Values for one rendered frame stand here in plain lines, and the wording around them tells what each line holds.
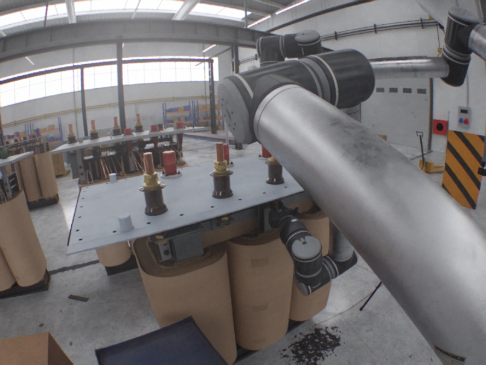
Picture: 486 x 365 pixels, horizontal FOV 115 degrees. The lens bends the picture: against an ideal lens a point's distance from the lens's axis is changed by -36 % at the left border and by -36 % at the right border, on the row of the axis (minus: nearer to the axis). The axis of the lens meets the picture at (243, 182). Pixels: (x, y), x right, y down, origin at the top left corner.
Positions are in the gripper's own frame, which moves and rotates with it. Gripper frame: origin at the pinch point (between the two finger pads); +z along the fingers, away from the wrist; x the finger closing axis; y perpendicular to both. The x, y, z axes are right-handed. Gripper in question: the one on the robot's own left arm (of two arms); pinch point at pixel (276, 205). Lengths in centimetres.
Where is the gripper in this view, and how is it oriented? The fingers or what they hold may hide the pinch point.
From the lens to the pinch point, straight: 112.5
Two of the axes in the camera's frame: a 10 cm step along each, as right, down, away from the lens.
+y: 0.1, -8.8, -4.8
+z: -2.3, -4.6, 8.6
